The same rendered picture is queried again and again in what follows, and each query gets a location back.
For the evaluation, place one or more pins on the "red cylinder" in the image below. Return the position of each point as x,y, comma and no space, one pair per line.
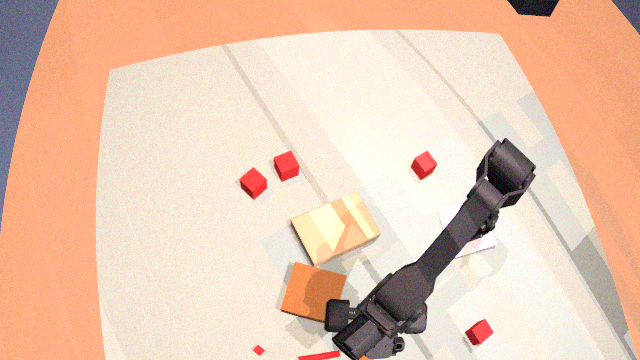
326,355

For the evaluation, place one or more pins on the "orange square block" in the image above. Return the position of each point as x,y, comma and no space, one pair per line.
309,289

